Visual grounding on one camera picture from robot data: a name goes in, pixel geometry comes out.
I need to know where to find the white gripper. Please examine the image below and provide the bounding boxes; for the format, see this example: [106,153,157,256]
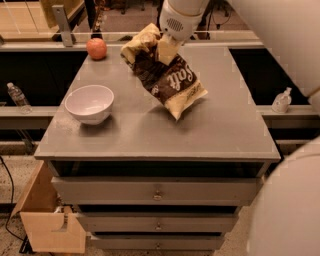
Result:
[156,0,204,66]

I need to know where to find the brown chip bag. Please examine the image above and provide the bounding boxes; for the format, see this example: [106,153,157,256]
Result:
[121,23,208,120]

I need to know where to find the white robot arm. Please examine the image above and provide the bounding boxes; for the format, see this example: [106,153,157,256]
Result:
[215,0,320,256]

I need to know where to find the white bowl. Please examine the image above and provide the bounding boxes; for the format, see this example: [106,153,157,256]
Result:
[64,85,114,125]

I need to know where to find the red apple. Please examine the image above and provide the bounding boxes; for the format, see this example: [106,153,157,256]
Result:
[86,38,107,60]

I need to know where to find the clear soap dispenser bottle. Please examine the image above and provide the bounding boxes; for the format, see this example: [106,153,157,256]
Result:
[272,87,292,113]

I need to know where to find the grey drawer cabinet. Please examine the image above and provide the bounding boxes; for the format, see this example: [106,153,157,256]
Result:
[36,44,280,251]

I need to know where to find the clear water bottle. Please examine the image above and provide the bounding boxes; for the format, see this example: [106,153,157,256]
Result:
[7,82,32,114]

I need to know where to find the open wooden drawer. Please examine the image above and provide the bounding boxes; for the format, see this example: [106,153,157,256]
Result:
[11,161,86,254]

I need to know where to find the left metal rail bracket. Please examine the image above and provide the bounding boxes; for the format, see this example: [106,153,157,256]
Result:
[52,5,74,47]

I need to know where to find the black floor cable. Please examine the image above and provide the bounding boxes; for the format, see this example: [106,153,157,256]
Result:
[0,155,26,243]

